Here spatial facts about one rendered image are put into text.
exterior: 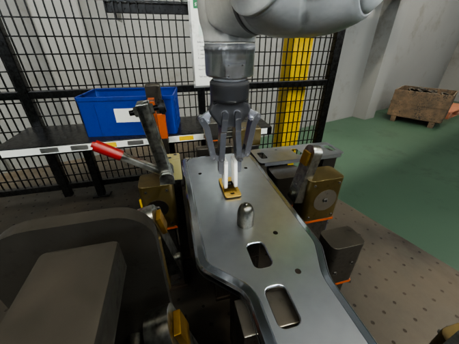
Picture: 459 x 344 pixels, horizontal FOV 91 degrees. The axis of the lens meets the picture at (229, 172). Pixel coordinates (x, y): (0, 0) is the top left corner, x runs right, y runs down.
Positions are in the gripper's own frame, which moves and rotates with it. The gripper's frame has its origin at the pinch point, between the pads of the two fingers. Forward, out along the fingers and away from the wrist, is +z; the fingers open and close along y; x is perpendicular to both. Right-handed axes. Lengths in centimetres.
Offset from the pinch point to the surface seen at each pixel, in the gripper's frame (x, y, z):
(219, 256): -18.9, -6.5, 4.7
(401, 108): 284, 397, 80
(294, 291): -27.5, 2.6, 4.6
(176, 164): 6.3, -11.7, -0.1
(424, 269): -15, 58, 35
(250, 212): -13.8, 0.5, 1.0
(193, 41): 55, 0, -26
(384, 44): 314, 348, -21
